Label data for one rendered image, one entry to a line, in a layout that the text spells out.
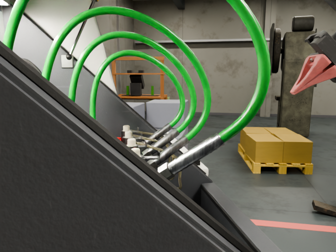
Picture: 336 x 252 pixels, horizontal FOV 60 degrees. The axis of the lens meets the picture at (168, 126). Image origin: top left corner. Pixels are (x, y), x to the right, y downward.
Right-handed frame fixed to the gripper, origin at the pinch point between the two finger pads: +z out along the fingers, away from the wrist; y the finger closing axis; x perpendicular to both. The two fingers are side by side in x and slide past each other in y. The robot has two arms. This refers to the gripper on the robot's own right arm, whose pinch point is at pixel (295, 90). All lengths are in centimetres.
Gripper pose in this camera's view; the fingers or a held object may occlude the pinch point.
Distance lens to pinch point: 58.2
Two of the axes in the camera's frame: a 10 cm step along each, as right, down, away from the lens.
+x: -0.7, 1.7, -9.8
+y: -7.1, -7.0, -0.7
